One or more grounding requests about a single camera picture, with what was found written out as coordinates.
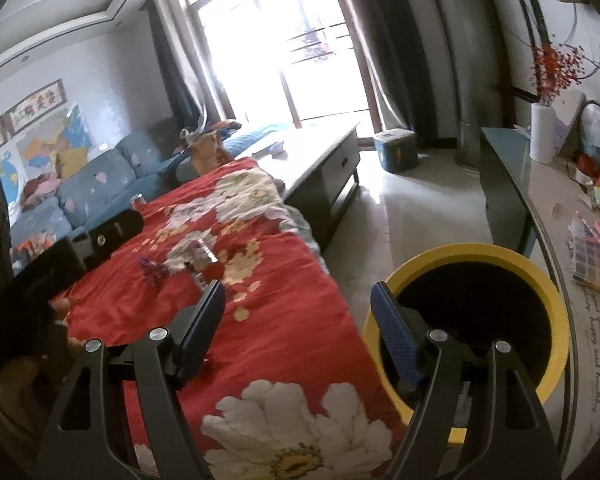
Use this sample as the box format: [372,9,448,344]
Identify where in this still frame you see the red floral blanket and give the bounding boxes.
[55,156,411,480]

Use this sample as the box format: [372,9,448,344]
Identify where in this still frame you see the white top coffee table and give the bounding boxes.
[250,121,362,256]

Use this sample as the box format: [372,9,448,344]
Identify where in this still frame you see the yellow rimmed black bin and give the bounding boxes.
[361,242,573,446]

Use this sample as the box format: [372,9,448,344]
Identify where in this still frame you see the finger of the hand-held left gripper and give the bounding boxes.
[72,210,145,263]

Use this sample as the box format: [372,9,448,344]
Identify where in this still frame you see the blue sofa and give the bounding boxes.
[7,120,241,241]

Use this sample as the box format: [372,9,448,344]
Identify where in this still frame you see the blue storage box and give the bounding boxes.
[372,129,420,173]

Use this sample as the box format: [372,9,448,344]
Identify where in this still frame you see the clear plastic organiser box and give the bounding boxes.
[567,212,600,293]

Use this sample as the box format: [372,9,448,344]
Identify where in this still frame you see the dark narrow curtain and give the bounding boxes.
[147,0,206,126]

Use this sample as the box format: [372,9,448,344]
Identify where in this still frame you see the red artificial flowers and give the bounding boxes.
[527,42,593,108]

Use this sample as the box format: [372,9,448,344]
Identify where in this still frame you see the glass balcony door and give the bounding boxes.
[175,0,381,136]

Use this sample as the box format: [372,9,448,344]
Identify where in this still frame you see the purple small toy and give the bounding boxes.
[139,256,168,286]

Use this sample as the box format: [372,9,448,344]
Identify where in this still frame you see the clothes pile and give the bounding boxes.
[180,120,291,156]

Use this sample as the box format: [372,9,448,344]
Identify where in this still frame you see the map wall poster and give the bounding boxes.
[0,102,98,181]

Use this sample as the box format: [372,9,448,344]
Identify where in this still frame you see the pink cushion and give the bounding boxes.
[20,172,63,208]

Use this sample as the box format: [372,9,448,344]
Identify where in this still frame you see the brown paper bag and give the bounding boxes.
[187,130,231,176]

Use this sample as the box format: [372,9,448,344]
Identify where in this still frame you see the person's left forearm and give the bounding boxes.
[0,357,56,456]

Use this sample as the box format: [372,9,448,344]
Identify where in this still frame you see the dark wide curtain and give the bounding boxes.
[340,0,436,146]

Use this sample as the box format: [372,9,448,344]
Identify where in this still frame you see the round black framed ornament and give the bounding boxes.
[577,100,600,161]

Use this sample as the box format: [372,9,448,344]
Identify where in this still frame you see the white paper roll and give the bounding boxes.
[529,102,561,165]

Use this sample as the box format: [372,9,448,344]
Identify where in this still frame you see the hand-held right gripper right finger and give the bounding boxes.
[370,281,563,480]

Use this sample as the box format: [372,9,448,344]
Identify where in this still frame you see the person's left hand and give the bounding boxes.
[50,299,83,361]

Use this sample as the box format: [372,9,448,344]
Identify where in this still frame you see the grey standing air conditioner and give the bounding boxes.
[420,0,486,177]

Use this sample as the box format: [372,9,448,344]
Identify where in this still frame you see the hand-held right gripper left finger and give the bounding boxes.
[30,280,227,480]

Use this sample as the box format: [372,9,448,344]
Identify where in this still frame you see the dark glass top cabinet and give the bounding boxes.
[480,126,600,480]

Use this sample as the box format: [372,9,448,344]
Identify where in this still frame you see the long framed calligraphy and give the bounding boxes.
[5,78,67,128]

